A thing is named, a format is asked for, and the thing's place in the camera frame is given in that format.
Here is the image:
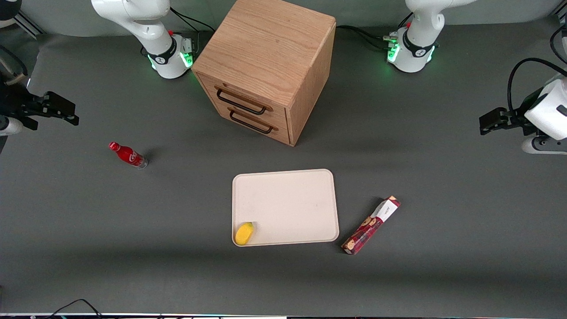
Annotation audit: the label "red coke bottle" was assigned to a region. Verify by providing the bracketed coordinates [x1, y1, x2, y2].
[109, 142, 148, 170]

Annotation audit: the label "beige rectangular tray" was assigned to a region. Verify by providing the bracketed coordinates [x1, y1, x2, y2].
[232, 169, 340, 247]

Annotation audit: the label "red cookie box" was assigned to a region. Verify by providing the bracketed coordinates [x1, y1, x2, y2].
[341, 196, 401, 255]

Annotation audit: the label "yellow lemon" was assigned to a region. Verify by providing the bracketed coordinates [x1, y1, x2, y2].
[235, 222, 255, 246]

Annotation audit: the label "wooden drawer cabinet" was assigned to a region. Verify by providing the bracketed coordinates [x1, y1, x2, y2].
[191, 0, 337, 147]

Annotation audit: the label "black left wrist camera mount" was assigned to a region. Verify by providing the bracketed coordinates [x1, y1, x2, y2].
[524, 86, 549, 115]

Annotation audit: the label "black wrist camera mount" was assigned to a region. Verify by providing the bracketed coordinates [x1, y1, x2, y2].
[0, 84, 31, 117]
[524, 86, 549, 115]

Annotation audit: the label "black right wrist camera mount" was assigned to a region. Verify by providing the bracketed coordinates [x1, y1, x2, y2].
[0, 84, 31, 117]

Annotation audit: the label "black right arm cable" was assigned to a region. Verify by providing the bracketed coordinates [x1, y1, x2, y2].
[0, 44, 28, 77]

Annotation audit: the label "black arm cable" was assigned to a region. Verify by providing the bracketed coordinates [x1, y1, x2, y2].
[0, 44, 28, 77]
[507, 58, 567, 112]

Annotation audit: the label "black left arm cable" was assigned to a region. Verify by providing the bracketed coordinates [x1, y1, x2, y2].
[507, 58, 567, 112]

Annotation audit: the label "black hanging cable loop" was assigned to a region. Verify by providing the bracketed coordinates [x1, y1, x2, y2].
[550, 24, 567, 65]

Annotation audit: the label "aluminium frame bar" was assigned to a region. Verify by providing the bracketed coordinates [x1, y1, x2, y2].
[13, 10, 45, 39]

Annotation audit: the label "black left base cables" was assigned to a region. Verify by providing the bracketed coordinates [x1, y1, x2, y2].
[336, 12, 413, 51]

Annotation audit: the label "black base cables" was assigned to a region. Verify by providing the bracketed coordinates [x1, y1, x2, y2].
[336, 12, 413, 51]
[170, 7, 216, 45]

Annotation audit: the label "black right base cables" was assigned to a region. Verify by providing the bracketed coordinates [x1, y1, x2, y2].
[170, 7, 216, 45]

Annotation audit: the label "black drawer handle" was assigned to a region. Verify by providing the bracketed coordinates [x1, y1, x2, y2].
[216, 87, 272, 116]
[229, 109, 278, 135]

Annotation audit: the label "black cable at table edge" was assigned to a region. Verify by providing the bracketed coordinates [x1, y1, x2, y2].
[44, 299, 103, 319]

